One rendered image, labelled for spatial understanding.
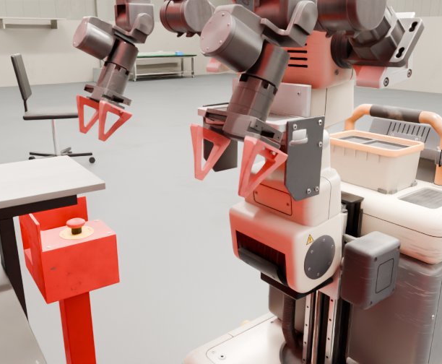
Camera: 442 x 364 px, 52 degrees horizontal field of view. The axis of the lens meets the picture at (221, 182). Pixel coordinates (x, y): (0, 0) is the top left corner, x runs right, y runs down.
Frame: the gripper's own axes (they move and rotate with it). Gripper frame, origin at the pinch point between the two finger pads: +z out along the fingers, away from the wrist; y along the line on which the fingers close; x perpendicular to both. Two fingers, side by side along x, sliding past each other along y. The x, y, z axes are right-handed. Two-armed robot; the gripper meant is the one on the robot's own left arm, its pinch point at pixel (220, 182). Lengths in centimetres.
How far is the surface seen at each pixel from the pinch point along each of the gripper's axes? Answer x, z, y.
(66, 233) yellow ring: 3, 22, -45
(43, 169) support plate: -15.8, 7.6, -20.3
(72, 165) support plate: -12.0, 5.7, -20.0
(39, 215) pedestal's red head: 2, 23, -59
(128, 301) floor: 85, 68, -127
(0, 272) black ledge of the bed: -17.9, 22.7, -16.4
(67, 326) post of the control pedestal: 12, 44, -46
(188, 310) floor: 101, 60, -103
